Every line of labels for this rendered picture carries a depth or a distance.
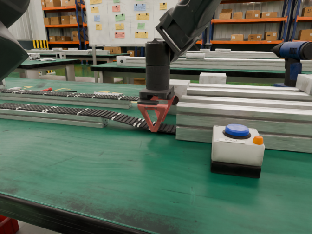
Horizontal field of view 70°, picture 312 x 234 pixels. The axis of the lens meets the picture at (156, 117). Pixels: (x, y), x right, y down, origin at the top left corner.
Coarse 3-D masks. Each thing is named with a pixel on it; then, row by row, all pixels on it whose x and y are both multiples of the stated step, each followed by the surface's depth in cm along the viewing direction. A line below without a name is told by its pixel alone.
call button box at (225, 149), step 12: (216, 132) 40; (252, 132) 40; (216, 144) 37; (228, 144) 36; (240, 144) 36; (252, 144) 35; (216, 156) 37; (228, 156) 37; (240, 156) 36; (252, 156) 36; (216, 168) 38; (228, 168) 37; (240, 168) 37; (252, 168) 36
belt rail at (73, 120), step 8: (0, 112) 66; (8, 112) 65; (16, 112) 64; (24, 112) 64; (32, 112) 63; (40, 112) 62; (24, 120) 65; (32, 120) 64; (40, 120) 63; (48, 120) 62; (56, 120) 62; (64, 120) 61; (72, 120) 61; (80, 120) 60; (88, 120) 59; (96, 120) 58; (104, 120) 60
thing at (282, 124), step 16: (192, 96) 56; (192, 112) 50; (208, 112) 47; (224, 112) 47; (240, 112) 46; (256, 112) 45; (272, 112) 44; (288, 112) 44; (304, 112) 43; (176, 128) 50; (192, 128) 50; (208, 128) 50; (256, 128) 46; (272, 128) 45; (288, 128) 44; (304, 128) 44; (272, 144) 46; (288, 144) 45; (304, 144) 45
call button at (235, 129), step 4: (228, 124) 40; (232, 124) 40; (236, 124) 40; (240, 124) 40; (228, 128) 38; (232, 128) 38; (236, 128) 38; (240, 128) 38; (244, 128) 38; (228, 132) 38; (232, 132) 38; (236, 132) 37; (240, 132) 37; (244, 132) 37; (248, 132) 38
